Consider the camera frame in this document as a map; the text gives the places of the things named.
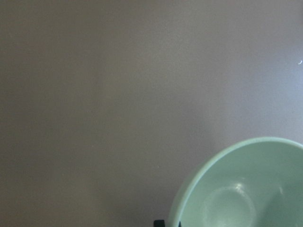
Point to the light green bowl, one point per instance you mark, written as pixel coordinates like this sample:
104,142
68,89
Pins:
254,183

